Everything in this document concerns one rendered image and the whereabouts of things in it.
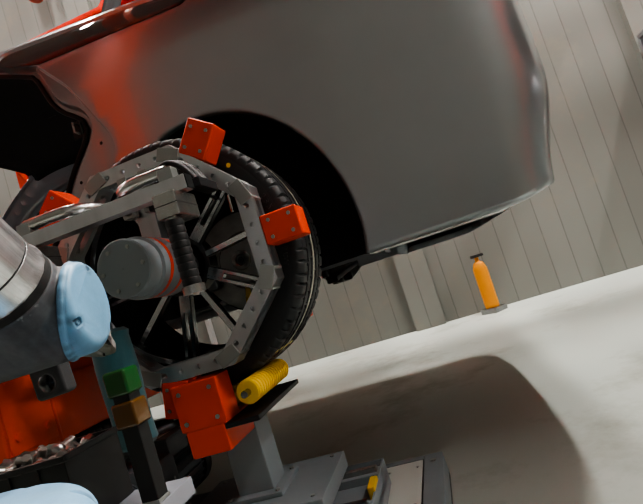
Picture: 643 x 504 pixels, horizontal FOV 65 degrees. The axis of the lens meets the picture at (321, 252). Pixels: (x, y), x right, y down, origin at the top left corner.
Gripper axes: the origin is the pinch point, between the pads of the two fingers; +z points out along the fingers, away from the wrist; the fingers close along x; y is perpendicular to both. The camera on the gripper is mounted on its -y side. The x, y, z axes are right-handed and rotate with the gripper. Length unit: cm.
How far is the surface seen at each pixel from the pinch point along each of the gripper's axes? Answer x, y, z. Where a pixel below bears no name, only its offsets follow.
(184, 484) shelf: -4.6, -20.5, 13.4
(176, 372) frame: 7.3, 7.9, 37.1
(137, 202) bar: -4.4, 31.5, 3.7
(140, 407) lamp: -4.4, -9.7, 1.6
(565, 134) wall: -247, 247, 358
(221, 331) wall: 148, 189, 423
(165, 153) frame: -6, 52, 14
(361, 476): -23, -20, 79
